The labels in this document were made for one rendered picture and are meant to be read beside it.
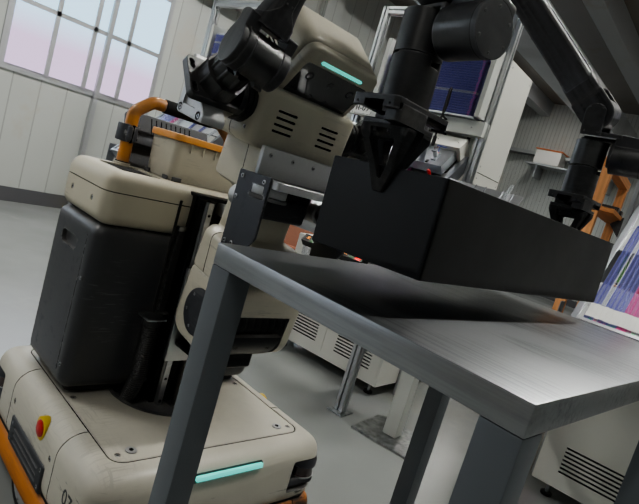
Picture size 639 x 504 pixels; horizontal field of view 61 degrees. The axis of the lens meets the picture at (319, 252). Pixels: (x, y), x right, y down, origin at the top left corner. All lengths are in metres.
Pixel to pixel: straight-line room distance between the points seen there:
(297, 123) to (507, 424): 0.82
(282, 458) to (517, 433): 0.99
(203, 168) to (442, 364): 1.02
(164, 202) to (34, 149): 4.04
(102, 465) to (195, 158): 0.71
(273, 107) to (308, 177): 0.17
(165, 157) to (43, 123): 3.95
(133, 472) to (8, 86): 4.30
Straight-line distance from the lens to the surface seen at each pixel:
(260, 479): 1.39
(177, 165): 1.37
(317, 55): 1.09
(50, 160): 5.38
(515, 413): 0.47
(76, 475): 1.21
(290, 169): 1.13
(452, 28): 0.60
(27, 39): 5.20
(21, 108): 5.23
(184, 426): 0.79
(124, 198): 1.27
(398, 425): 2.30
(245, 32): 0.95
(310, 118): 1.17
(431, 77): 0.64
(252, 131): 1.10
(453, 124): 2.72
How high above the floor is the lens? 0.92
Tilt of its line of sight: 7 degrees down
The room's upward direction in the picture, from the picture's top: 16 degrees clockwise
